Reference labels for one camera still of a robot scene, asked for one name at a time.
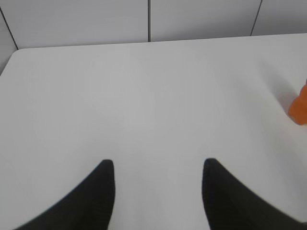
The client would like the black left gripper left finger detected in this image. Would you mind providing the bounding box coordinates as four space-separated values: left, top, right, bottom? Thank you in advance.
18 160 116 230

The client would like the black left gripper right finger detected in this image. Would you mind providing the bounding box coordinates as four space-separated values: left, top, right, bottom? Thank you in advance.
201 158 307 230

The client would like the orange soda plastic bottle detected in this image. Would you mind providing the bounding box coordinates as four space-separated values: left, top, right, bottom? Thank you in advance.
288 84 307 126

